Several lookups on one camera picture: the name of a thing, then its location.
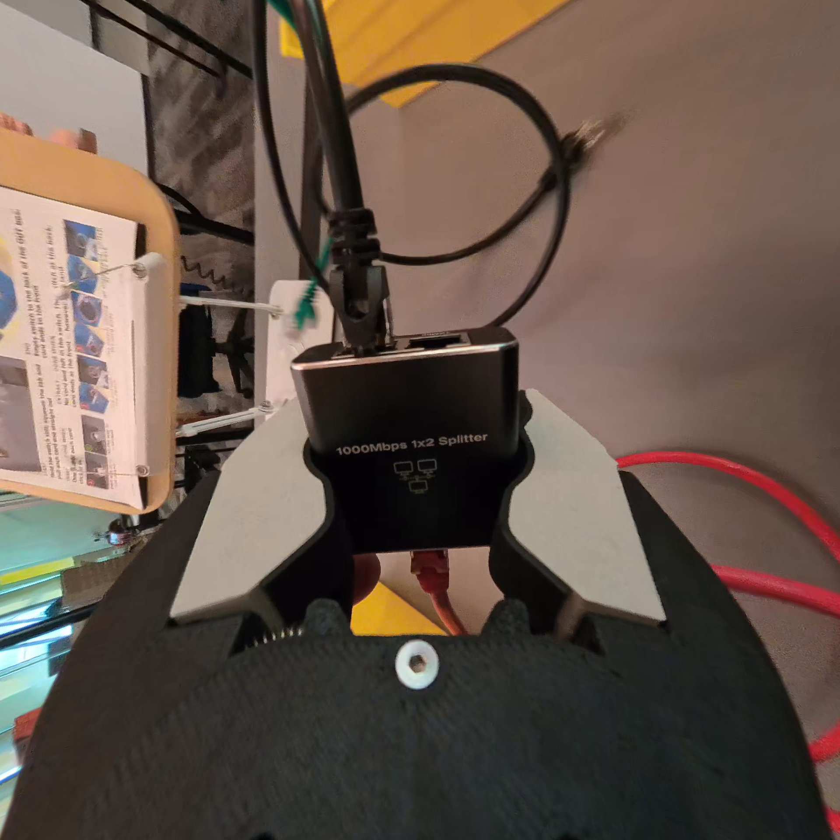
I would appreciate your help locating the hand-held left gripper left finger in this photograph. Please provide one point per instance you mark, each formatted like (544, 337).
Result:
(256, 505)

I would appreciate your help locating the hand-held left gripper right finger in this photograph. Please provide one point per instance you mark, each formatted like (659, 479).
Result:
(584, 518)

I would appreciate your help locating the black ethernet splitter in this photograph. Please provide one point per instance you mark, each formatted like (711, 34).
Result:
(407, 407)

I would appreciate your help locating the printed instruction sheet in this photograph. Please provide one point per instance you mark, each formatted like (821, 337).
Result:
(39, 328)

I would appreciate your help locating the wooden board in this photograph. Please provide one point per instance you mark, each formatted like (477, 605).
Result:
(154, 216)

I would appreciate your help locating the black metal frame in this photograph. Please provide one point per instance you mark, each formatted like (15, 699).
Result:
(147, 118)

